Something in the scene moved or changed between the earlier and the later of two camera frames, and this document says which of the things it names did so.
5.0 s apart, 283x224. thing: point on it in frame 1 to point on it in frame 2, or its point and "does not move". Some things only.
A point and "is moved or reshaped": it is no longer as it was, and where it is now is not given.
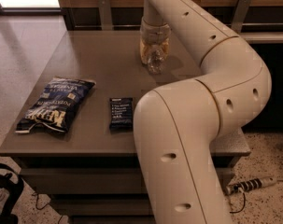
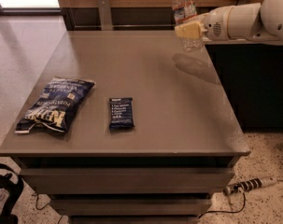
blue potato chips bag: x=55 y=105 does not move
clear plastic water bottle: x=156 y=58 is moved or reshaped
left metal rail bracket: x=106 y=15 does not move
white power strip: x=248 y=184 does not move
